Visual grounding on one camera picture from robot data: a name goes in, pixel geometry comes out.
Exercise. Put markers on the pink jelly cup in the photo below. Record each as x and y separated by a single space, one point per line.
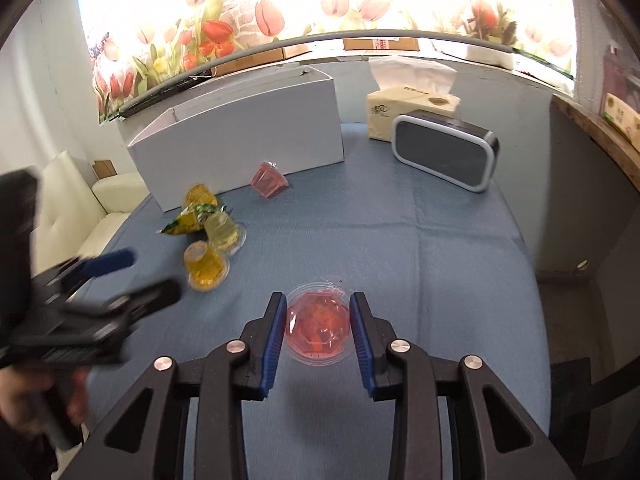
270 181

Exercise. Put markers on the small yellow-green snack packet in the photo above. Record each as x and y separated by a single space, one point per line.
187 221

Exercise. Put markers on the cream leather sofa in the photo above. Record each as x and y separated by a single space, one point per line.
65 200

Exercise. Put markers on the black flat bar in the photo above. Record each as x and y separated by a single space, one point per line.
165 91

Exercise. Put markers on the person's left hand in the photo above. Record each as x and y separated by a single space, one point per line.
20 400

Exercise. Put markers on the tulip print window blind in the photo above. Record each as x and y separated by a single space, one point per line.
300 5

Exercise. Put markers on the white foam block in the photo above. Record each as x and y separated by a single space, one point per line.
487 56

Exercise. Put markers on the orange jelly cup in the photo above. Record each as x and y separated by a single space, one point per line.
205 266
200 195

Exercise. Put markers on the white cardboard box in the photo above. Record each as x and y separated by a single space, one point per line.
250 135

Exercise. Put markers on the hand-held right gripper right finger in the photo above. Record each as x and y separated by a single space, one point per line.
362 345

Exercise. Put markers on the black speaker with white rim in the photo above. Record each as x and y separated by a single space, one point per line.
440 152

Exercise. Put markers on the boxed tissue packs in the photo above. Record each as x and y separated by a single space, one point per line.
622 120

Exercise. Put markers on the yellow tissue pack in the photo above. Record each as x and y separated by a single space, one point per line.
400 115

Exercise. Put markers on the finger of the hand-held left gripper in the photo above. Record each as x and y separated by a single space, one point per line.
145 297
107 262

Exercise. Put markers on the flat cardboard with label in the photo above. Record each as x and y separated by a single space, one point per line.
382 44

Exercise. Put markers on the brown cardboard piece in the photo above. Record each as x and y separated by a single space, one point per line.
105 169

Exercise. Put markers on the round silver knob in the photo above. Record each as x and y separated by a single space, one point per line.
582 264

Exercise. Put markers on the pale yellow jelly cup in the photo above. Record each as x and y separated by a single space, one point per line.
225 231

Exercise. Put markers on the wooden counter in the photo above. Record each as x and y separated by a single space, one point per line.
600 130

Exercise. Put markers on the blue tablecloth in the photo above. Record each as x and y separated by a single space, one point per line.
425 270

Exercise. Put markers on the pink floral package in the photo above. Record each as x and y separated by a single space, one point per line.
620 70

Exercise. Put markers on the red jelly cup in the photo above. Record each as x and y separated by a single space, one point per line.
317 327

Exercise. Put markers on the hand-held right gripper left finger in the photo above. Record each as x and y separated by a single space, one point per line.
272 345

